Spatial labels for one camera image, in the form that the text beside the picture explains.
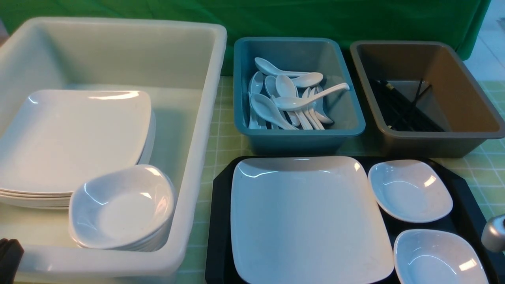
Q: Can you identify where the white ceramic soup spoon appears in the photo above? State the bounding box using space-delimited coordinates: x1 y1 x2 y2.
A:
274 83 350 111

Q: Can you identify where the grey-brown plastic chopstick bin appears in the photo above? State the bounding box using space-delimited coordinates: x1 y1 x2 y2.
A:
350 40 504 158

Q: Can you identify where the large white square plate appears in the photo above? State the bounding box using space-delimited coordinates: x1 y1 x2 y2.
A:
230 156 394 284

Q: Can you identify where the white spoon far left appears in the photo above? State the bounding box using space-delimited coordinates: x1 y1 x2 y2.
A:
248 71 264 98

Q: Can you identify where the white spoon front left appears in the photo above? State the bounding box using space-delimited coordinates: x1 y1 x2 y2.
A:
250 93 298 131

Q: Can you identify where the green backdrop cloth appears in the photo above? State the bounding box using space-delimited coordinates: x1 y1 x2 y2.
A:
0 0 490 76

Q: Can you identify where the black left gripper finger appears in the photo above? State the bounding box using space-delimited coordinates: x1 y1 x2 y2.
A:
0 238 24 284

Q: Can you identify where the white shallow sauce dish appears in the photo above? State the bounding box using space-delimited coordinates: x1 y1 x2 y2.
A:
368 159 453 223

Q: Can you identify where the stack of white square plates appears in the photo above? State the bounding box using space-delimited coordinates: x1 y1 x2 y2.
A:
1 90 153 209

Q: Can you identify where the white spoon top of bin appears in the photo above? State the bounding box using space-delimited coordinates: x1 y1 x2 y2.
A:
254 57 309 77

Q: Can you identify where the white spoon centre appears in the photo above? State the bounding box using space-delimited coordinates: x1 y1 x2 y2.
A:
276 75 301 127

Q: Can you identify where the white spoon upper right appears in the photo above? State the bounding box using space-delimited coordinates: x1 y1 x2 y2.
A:
291 72 324 88

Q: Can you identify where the large white plastic tub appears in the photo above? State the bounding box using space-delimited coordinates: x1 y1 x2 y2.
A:
1 17 227 284

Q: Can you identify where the bundle of black chopsticks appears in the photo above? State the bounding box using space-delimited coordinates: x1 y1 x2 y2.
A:
368 79 446 132

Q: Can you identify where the white small bowl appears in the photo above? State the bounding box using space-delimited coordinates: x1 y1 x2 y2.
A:
394 229 489 284

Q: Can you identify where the teal plastic spoon bin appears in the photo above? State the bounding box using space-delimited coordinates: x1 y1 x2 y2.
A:
233 37 366 156

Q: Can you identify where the stack of white bowls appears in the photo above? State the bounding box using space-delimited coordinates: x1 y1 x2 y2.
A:
69 164 178 252

